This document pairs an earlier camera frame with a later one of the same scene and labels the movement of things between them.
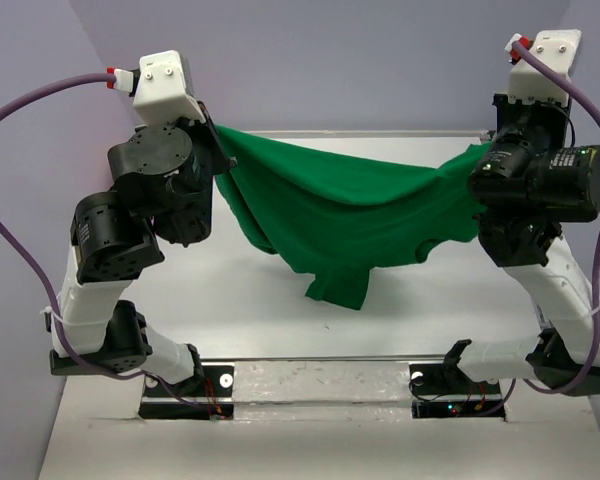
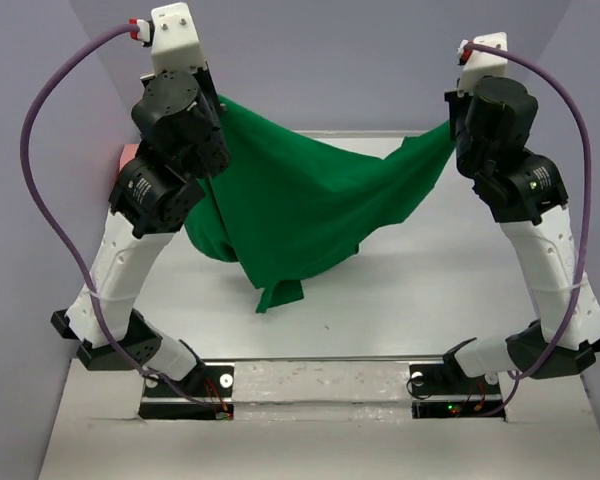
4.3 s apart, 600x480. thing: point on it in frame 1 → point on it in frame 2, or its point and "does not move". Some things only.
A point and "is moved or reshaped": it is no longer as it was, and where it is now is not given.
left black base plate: [206, 395] does not move
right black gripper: [556, 113] → [460, 102]
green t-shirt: [333, 219] is moved or reshaped
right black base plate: [443, 391] does not move
